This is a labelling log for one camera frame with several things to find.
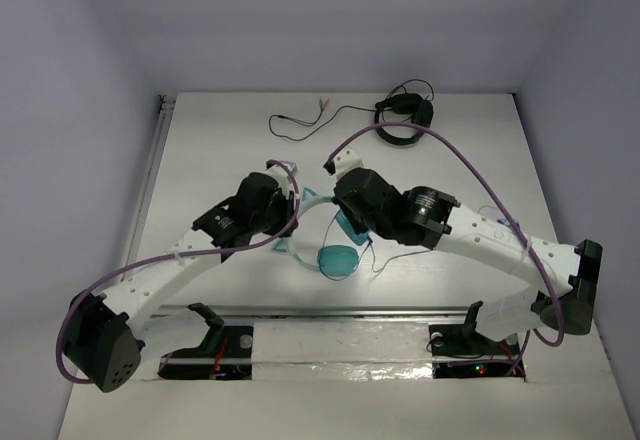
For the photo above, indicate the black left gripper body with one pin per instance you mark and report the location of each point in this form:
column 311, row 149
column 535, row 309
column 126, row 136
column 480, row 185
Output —
column 282, row 207

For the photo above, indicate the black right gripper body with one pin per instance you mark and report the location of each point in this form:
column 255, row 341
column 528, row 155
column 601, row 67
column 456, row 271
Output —
column 364, row 223

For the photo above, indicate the teal cat ear headphones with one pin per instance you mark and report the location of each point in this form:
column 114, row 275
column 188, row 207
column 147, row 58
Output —
column 335, row 262

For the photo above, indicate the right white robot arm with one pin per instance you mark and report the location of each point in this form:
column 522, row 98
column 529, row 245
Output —
column 562, row 279

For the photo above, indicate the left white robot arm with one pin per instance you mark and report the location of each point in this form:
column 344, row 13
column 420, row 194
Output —
column 111, row 328

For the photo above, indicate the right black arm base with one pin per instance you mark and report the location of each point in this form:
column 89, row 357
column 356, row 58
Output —
column 458, row 351

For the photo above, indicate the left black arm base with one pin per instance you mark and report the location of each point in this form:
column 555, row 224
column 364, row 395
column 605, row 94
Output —
column 223, row 354

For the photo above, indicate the black headphones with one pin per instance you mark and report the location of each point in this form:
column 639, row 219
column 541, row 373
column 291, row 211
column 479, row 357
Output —
column 406, row 107

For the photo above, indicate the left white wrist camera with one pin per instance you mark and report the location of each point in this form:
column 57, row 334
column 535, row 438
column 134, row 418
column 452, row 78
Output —
column 284, row 173

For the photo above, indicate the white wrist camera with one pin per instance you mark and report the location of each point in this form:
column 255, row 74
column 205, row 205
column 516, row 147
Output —
column 344, row 161
column 284, row 173

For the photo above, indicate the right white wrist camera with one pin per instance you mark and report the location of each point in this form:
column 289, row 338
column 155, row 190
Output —
column 344, row 161

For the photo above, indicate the aluminium front rail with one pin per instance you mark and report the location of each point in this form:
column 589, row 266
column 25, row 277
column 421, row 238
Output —
column 335, row 311

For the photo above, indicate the aluminium rail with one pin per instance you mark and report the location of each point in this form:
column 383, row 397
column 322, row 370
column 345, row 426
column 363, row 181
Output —
column 165, row 114
column 335, row 311

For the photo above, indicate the aluminium left side rail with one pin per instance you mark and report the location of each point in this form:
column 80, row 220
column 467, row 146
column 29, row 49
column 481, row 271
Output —
column 165, row 114

